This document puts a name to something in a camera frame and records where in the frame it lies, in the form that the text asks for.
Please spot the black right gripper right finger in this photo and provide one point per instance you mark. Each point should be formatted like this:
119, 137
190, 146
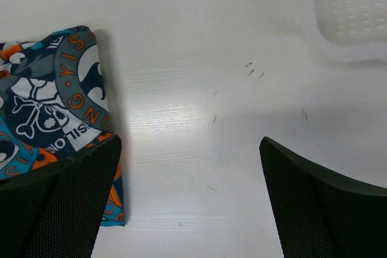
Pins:
319, 212

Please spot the colourful patterned shorts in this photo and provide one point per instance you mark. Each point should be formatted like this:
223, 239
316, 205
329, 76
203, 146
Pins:
53, 100

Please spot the white perforated plastic basket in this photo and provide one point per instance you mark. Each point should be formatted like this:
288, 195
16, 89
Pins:
347, 30

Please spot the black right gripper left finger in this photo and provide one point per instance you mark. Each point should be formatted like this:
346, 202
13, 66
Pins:
56, 211

